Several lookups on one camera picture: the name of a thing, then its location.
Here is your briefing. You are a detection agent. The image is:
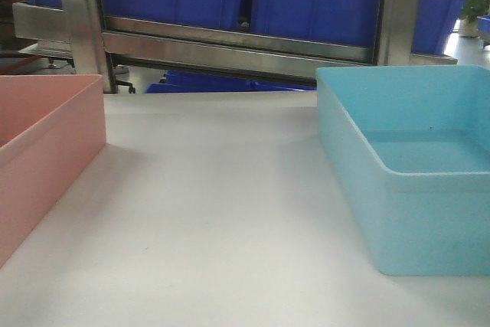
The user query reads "stainless steel shelf rack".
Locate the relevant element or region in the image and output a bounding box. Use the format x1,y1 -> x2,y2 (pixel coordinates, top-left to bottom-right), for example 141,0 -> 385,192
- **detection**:
13,0 -> 456,93

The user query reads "blue crate below shelf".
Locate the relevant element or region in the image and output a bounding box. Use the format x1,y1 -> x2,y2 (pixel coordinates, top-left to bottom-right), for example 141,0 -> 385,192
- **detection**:
145,70 -> 317,93

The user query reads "light blue plastic box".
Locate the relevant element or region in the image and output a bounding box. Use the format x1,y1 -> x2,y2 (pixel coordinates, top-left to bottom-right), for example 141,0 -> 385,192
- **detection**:
316,65 -> 489,276

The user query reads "pink plastic box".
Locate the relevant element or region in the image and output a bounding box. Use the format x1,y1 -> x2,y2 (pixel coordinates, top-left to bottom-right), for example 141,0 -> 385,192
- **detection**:
1,74 -> 106,263

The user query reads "dark blue crate right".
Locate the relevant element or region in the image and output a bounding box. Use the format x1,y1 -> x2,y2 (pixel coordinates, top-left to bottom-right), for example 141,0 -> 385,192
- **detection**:
411,0 -> 466,55

